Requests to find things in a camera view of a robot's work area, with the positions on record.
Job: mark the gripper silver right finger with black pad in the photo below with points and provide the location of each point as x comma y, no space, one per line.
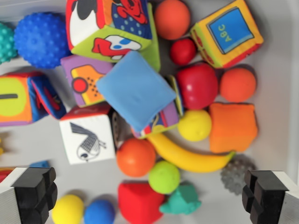
271,198

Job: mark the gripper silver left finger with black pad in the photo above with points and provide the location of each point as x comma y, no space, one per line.
28,198

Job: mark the orange fabric cube green circle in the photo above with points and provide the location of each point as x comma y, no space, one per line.
16,100

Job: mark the gray plastic bin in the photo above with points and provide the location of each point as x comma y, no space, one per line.
35,144

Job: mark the small red toy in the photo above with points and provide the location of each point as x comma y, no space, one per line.
4,175

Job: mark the small blue toy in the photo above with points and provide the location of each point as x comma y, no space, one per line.
39,164

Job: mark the yellow rubber ball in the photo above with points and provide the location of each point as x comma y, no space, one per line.
194,125
67,210

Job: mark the gray bumpy rubber ball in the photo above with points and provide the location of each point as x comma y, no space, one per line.
233,175

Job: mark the smooth blue ball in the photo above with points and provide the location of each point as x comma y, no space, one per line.
99,213

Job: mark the plain orange fabric block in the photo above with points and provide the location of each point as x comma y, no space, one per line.
233,128

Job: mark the white cube bird print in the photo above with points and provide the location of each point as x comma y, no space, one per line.
88,135

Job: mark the teal rubber toy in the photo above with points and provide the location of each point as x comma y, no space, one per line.
182,200

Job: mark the yellow toy banana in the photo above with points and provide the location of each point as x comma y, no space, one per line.
187,158

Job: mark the green rubber ball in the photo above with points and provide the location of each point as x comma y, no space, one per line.
164,177

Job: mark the plain red fabric block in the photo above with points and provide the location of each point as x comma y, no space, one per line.
137,205

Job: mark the orange toy fruit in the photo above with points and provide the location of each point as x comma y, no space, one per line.
135,157

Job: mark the orange rubber ball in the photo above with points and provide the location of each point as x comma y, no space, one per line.
171,18
237,85

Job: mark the purple fabric cube phone print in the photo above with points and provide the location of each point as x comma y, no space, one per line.
81,81

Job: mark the red toy apple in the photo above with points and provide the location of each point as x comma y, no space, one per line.
198,86

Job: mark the light blue fabric cube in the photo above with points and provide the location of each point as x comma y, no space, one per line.
135,91

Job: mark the teal bumpy rubber ball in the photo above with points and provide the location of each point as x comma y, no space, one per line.
5,42

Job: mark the blue bumpy rubber ball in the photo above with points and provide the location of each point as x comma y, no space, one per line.
42,39

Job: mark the small red ball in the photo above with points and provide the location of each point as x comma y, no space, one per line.
183,51

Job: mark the ABC print fabric cube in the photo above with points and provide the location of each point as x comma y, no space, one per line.
229,32

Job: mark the large cartoon print fabric cube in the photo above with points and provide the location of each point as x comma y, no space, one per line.
93,23

